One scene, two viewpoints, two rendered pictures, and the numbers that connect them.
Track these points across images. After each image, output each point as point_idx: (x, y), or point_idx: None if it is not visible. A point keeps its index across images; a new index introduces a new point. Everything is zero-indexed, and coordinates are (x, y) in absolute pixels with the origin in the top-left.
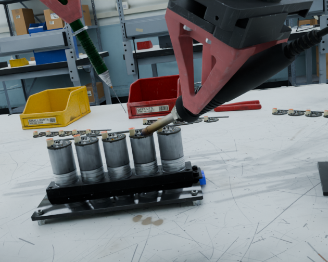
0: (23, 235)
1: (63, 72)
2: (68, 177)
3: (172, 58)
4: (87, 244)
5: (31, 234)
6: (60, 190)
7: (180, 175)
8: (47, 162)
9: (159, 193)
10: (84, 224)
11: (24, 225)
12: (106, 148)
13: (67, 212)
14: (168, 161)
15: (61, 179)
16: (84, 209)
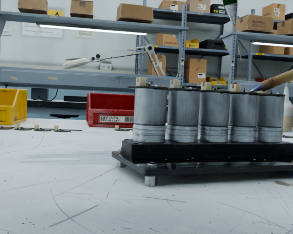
0: (143, 194)
1: None
2: (162, 132)
3: (43, 110)
4: (272, 202)
5: (156, 193)
6: (151, 147)
7: (284, 147)
8: (38, 143)
9: (282, 160)
10: (220, 186)
11: (122, 185)
12: (214, 100)
13: (196, 168)
14: (273, 128)
15: (154, 132)
16: (216, 166)
